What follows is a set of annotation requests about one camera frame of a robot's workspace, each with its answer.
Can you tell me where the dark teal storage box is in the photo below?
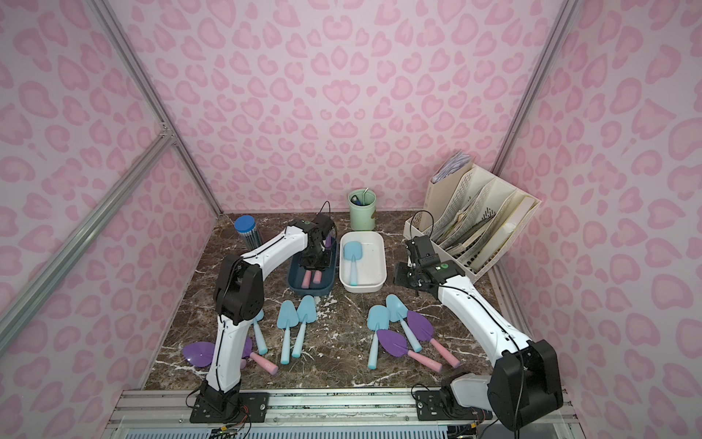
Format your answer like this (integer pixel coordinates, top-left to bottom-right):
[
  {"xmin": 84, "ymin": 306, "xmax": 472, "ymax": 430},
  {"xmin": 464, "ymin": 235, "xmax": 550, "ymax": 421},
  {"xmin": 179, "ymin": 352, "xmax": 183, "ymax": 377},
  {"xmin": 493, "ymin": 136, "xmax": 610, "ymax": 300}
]
[{"xmin": 287, "ymin": 237, "xmax": 338, "ymax": 296}]

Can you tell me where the white storage box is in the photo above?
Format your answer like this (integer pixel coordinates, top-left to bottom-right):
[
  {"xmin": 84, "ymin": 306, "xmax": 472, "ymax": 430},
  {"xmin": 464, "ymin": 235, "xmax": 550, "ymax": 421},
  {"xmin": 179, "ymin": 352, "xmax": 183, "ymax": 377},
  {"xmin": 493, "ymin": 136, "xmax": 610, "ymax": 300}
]
[{"xmin": 339, "ymin": 232, "xmax": 387, "ymax": 294}]

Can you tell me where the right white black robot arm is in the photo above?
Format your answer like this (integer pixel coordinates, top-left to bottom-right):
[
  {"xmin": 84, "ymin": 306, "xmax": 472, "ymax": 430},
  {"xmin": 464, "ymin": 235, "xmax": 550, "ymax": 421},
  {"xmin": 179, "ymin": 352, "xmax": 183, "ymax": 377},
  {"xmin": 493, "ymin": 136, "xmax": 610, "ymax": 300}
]
[{"xmin": 393, "ymin": 235, "xmax": 564, "ymax": 432}]

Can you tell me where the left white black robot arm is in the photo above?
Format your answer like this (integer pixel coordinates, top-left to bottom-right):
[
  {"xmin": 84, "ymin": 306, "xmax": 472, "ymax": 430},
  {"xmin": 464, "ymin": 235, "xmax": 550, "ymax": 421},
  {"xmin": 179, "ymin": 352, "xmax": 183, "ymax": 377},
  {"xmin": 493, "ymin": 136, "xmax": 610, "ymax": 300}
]
[{"xmin": 199, "ymin": 213, "xmax": 336, "ymax": 412}]

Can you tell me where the blue shovel right angled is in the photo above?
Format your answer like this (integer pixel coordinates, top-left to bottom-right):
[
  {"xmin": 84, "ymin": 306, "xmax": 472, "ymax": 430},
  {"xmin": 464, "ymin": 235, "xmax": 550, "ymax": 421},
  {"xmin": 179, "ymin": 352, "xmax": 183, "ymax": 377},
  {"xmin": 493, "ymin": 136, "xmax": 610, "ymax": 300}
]
[{"xmin": 386, "ymin": 294, "xmax": 422, "ymax": 352}]

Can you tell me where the blue shovel right vertical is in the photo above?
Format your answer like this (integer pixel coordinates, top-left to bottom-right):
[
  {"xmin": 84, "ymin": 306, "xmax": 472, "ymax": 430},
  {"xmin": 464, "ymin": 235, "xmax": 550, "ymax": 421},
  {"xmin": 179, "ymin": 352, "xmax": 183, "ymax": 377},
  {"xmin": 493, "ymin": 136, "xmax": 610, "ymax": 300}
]
[{"xmin": 367, "ymin": 305, "xmax": 389, "ymax": 371}]

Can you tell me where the green pen cup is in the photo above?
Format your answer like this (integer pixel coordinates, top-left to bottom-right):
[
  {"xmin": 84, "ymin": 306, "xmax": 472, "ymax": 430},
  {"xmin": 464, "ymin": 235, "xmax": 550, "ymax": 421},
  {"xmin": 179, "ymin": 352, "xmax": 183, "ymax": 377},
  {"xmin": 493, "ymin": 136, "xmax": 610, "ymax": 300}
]
[{"xmin": 347, "ymin": 188, "xmax": 377, "ymax": 232}]

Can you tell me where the white file organizer rack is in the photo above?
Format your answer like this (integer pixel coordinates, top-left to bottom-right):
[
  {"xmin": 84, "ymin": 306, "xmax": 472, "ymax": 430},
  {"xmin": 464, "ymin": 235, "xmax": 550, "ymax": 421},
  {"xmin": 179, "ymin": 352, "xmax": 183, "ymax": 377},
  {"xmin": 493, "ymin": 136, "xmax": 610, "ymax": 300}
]
[{"xmin": 404, "ymin": 151, "xmax": 540, "ymax": 282}]

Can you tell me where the blue lid pen tube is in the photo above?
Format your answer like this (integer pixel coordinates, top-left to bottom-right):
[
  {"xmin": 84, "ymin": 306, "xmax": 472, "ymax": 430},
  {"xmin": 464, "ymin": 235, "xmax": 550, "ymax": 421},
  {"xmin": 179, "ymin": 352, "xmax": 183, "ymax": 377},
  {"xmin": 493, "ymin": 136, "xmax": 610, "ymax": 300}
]
[{"xmin": 234, "ymin": 215, "xmax": 263, "ymax": 251}]

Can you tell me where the pointed purple shovel right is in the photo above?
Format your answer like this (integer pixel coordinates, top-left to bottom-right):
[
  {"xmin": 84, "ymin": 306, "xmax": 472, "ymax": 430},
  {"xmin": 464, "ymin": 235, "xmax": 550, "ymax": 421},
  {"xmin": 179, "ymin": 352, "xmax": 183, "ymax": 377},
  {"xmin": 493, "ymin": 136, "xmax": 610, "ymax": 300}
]
[{"xmin": 377, "ymin": 329, "xmax": 442, "ymax": 372}]

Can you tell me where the square purple shovel far left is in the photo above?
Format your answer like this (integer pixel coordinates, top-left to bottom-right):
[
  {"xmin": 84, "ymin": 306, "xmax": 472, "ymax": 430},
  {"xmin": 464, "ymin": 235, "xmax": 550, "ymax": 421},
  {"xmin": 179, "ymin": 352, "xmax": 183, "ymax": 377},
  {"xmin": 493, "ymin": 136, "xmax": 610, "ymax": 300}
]
[{"xmin": 241, "ymin": 337, "xmax": 279, "ymax": 375}]

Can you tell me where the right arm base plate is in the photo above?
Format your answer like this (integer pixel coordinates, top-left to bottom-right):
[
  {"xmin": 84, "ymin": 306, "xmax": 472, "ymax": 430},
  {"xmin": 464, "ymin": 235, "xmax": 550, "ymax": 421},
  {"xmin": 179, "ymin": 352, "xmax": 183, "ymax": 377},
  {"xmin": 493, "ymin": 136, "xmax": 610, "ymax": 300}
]
[{"xmin": 411, "ymin": 388, "xmax": 494, "ymax": 424}]

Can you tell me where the round purple shovel pink handle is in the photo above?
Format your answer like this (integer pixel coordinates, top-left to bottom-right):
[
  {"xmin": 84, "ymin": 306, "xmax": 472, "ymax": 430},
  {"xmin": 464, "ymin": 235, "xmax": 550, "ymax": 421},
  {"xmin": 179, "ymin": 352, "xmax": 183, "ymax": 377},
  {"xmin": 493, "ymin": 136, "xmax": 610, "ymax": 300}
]
[{"xmin": 182, "ymin": 341, "xmax": 217, "ymax": 368}]

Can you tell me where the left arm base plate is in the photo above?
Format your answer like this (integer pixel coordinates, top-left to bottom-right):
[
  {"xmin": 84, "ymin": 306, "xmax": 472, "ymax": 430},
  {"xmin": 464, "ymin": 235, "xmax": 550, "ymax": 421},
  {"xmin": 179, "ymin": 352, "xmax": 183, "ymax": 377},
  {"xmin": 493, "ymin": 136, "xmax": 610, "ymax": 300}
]
[{"xmin": 189, "ymin": 393, "xmax": 270, "ymax": 424}]

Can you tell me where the aluminium frame rail front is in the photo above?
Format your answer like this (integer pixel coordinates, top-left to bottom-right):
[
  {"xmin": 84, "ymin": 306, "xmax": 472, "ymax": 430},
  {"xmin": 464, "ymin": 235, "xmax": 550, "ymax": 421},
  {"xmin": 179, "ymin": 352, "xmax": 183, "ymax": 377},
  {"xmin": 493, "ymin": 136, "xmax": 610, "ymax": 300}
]
[{"xmin": 103, "ymin": 385, "xmax": 584, "ymax": 438}]

